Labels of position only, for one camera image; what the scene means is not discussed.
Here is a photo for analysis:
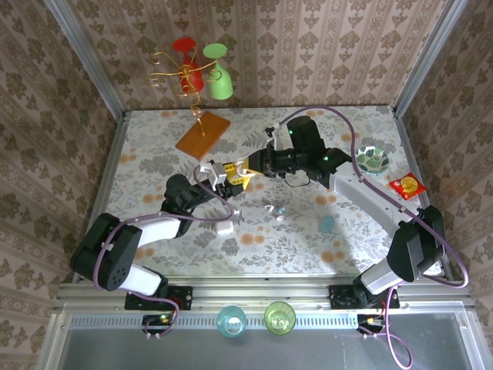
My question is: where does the leaf patterned glass bowl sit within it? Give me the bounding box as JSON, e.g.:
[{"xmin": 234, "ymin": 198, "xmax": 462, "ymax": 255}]
[{"xmin": 354, "ymin": 146, "xmax": 390, "ymax": 177}]

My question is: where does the green plastic wine glass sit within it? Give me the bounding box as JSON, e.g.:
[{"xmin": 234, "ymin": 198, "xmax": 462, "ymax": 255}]
[{"xmin": 203, "ymin": 42, "xmax": 234, "ymax": 100}]

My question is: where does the red plastic wine glass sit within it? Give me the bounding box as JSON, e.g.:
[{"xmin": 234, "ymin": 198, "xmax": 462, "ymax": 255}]
[{"xmin": 171, "ymin": 37, "xmax": 204, "ymax": 93}]

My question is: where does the red snack packet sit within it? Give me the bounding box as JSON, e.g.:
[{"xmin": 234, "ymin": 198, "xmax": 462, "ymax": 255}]
[{"xmin": 388, "ymin": 172, "xmax": 428, "ymax": 200}]

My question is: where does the black controller board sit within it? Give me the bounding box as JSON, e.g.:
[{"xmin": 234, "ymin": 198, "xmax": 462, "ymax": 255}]
[
  {"xmin": 141, "ymin": 313, "xmax": 175, "ymax": 335},
  {"xmin": 356, "ymin": 313, "xmax": 387, "ymax": 335}
]

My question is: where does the teal plastic cup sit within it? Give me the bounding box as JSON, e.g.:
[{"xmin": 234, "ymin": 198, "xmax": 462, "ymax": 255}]
[{"xmin": 216, "ymin": 304, "xmax": 247, "ymax": 339}]

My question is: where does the green plastic cup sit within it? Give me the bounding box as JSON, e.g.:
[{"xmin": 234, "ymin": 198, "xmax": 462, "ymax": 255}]
[{"xmin": 263, "ymin": 301, "xmax": 297, "ymax": 337}]

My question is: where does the grey metal shelf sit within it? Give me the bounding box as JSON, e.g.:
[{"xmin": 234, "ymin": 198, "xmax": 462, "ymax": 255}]
[{"xmin": 36, "ymin": 311, "xmax": 482, "ymax": 370}]

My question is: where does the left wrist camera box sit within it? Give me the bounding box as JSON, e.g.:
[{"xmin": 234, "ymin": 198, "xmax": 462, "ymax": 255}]
[{"xmin": 198, "ymin": 160, "xmax": 229, "ymax": 190}]

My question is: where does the thin black cable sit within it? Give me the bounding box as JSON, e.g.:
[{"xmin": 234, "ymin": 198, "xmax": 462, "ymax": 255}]
[{"xmin": 283, "ymin": 173, "xmax": 310, "ymax": 189}]

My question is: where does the gold wire rack wooden base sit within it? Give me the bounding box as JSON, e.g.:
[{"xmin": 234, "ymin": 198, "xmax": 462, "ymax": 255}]
[{"xmin": 149, "ymin": 52, "xmax": 232, "ymax": 161}]

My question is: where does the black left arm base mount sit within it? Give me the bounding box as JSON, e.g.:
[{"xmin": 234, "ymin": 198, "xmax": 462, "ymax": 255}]
[{"xmin": 123, "ymin": 285, "xmax": 193, "ymax": 311}]

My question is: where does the aluminium table frame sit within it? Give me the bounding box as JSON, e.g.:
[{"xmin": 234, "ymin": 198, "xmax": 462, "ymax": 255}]
[{"xmin": 53, "ymin": 107, "xmax": 477, "ymax": 314}]

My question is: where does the aluminium frame post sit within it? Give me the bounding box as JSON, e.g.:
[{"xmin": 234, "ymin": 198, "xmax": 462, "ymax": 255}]
[
  {"xmin": 42, "ymin": 0, "xmax": 127, "ymax": 116},
  {"xmin": 392, "ymin": 0, "xmax": 470, "ymax": 116}
]

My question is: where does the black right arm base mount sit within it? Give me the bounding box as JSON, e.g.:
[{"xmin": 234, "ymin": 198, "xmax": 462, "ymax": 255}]
[{"xmin": 328, "ymin": 284, "xmax": 401, "ymax": 310}]

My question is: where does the perforated cable duct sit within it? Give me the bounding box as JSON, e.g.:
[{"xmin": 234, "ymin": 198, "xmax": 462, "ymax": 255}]
[{"xmin": 67, "ymin": 314, "xmax": 386, "ymax": 331}]

